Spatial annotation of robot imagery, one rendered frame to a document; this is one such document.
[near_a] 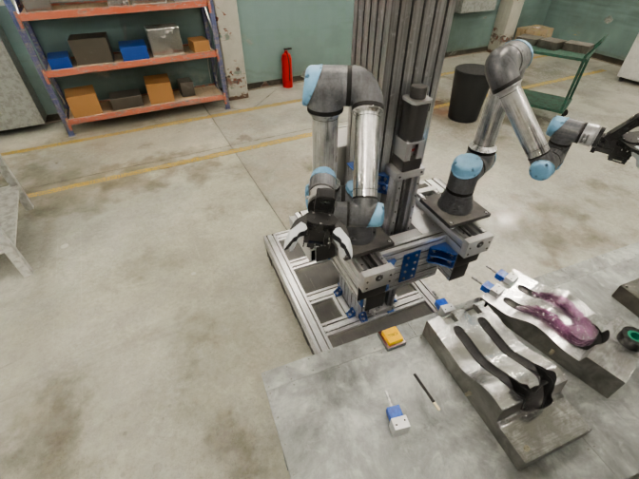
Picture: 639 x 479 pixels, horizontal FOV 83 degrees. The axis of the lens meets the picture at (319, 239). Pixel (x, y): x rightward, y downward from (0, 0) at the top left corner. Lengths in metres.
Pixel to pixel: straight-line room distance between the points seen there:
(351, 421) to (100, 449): 1.46
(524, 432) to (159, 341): 2.03
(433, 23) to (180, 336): 2.16
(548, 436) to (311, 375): 0.74
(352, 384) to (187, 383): 1.25
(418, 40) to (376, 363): 1.14
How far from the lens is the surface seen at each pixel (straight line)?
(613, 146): 1.63
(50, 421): 2.59
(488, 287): 1.66
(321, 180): 1.00
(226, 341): 2.45
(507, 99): 1.48
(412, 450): 1.30
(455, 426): 1.36
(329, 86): 1.14
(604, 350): 1.61
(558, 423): 1.43
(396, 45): 1.37
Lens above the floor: 2.00
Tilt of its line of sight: 41 degrees down
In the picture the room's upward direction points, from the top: straight up
